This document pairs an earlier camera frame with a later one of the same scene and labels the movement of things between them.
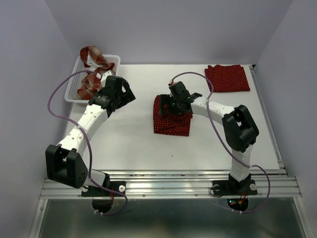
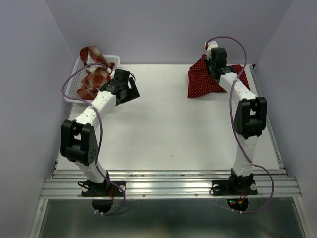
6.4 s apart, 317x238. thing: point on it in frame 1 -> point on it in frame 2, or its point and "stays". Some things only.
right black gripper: x=164 y=99 -> x=207 y=60
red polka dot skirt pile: x=170 y=123 -> x=200 y=83
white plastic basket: x=77 y=74 stays
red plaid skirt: x=92 y=83 stays
